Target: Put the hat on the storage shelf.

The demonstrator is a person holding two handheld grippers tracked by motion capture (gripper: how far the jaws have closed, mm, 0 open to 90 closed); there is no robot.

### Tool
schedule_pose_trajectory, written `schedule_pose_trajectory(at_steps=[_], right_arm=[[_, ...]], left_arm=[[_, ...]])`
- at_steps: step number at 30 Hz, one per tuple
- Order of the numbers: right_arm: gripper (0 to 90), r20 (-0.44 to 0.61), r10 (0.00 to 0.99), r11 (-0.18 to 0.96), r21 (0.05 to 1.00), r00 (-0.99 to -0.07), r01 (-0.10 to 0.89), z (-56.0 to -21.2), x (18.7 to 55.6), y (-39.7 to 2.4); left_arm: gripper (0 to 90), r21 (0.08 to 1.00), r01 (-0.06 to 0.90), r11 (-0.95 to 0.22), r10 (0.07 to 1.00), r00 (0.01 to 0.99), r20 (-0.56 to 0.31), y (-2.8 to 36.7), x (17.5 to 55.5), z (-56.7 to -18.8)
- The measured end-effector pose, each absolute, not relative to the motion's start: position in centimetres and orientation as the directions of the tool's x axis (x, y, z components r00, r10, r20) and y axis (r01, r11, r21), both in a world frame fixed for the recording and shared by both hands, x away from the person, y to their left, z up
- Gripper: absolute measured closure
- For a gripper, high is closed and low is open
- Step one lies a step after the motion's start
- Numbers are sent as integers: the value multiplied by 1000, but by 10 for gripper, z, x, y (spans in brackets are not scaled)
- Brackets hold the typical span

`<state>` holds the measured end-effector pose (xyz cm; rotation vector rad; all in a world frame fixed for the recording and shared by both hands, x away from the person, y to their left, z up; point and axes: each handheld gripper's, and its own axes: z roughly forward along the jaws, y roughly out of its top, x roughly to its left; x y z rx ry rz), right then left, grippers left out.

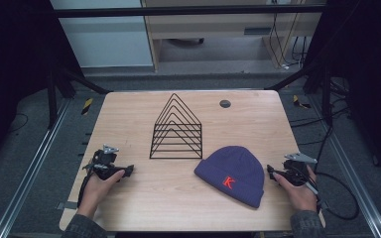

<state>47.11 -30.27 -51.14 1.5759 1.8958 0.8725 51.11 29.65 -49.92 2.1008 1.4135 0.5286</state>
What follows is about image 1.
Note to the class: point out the person's left hand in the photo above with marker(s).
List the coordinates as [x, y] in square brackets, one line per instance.
[96, 191]

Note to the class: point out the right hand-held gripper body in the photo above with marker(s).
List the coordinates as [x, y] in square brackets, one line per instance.
[296, 173]

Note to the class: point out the white cabinet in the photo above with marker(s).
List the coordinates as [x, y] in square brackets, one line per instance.
[109, 43]

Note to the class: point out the metal floor rail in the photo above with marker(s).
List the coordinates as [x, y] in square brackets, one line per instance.
[354, 175]
[29, 172]

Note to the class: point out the black frame leg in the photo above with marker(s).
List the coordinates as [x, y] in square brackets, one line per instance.
[79, 79]
[297, 74]

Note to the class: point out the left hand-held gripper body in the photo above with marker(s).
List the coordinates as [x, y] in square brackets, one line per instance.
[104, 162]

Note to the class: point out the grey tape piece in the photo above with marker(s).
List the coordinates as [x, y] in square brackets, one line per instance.
[66, 205]

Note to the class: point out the black horizontal frame bar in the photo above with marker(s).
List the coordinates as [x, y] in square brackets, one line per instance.
[178, 11]

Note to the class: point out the grey table grommet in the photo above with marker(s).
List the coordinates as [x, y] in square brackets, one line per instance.
[225, 103]

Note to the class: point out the person's right hand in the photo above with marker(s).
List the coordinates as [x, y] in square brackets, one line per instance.
[297, 195]

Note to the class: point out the yellow black tape strip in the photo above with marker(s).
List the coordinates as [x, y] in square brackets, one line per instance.
[299, 102]
[87, 106]

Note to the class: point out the purple knit beanie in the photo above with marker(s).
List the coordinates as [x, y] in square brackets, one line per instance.
[231, 175]

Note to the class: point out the black curtain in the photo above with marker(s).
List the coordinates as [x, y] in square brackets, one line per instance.
[373, 66]
[10, 66]

